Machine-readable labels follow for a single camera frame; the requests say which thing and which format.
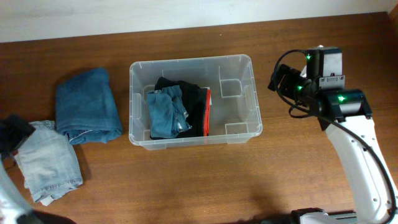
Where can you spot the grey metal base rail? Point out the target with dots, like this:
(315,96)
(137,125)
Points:
(312,216)

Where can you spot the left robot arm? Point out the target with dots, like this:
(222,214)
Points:
(14,208)

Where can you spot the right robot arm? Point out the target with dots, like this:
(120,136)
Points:
(347,119)

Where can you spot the small blue garment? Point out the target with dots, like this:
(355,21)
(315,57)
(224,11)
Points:
(168,116)

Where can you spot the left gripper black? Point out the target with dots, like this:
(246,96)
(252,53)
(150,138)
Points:
(14,132)

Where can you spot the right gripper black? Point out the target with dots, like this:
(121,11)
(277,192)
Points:
(290,89)

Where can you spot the dark blue folded jeans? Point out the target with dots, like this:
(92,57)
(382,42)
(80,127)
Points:
(85,109)

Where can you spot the black garment with red band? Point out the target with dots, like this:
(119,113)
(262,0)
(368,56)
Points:
(177,112)

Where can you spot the light blue folded jeans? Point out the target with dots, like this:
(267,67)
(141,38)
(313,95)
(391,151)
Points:
(48,163)

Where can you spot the clear plastic storage bin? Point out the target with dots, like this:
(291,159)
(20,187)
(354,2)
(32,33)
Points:
(235,115)

